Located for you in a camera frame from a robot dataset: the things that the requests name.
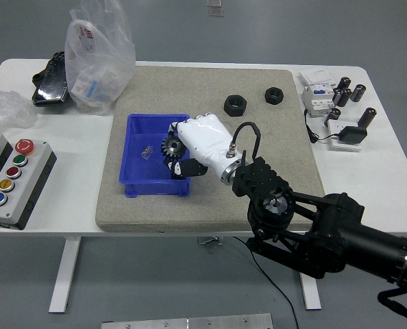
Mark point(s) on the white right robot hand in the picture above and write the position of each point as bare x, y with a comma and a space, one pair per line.
207, 140

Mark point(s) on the black spur gear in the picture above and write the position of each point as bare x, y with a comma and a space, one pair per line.
171, 147

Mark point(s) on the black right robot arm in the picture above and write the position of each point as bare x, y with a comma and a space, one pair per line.
344, 233

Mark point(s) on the large black hex nut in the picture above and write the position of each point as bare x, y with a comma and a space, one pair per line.
229, 109

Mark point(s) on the blue plastic box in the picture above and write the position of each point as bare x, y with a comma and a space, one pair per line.
142, 171

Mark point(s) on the small black hex nut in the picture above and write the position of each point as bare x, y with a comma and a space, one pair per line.
268, 99

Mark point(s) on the grey push-button control box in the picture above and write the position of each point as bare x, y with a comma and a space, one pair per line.
15, 212

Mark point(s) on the small clear plastic bag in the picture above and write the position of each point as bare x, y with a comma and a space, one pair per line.
147, 151

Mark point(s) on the grey-brown mat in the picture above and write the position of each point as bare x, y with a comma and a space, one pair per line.
207, 212

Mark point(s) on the white circuit breaker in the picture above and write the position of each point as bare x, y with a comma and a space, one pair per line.
313, 103

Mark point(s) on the white flat carton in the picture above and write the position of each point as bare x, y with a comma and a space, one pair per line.
314, 76

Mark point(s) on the metal floor fixture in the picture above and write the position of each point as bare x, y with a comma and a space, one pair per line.
215, 12

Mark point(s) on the white blue carton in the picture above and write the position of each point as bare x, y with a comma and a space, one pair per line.
85, 87

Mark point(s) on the white plastic bag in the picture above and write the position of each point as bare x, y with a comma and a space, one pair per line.
100, 51

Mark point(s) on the black power adapter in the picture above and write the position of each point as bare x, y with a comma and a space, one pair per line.
352, 134

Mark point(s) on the glossy black packet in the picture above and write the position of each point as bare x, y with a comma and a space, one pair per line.
51, 85

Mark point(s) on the red emergency stop button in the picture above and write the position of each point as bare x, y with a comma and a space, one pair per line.
24, 146

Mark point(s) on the metal plate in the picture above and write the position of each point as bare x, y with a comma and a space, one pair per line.
190, 323

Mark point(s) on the white table leg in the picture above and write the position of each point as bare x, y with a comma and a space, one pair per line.
311, 294
64, 274

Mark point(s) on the green push button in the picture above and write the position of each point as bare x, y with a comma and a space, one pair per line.
19, 160

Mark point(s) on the red push button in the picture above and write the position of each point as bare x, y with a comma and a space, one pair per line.
13, 172

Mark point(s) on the crumpled clear plastic wrap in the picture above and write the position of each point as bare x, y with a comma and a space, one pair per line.
5, 109

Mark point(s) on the yellow push button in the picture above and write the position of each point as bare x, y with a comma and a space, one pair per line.
5, 185

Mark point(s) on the metal under-table bracket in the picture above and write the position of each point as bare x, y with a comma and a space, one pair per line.
208, 240

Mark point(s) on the white wall socket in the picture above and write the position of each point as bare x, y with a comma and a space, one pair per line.
333, 127

